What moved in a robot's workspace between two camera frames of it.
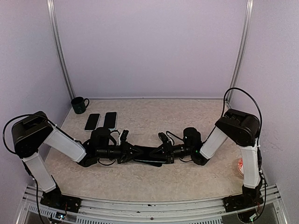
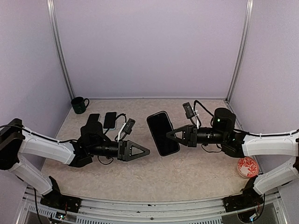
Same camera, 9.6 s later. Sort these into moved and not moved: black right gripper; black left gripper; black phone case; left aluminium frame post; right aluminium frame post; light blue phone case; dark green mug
Moved: black right gripper; black phone case
Not moved: left aluminium frame post; right aluminium frame post; light blue phone case; black left gripper; dark green mug
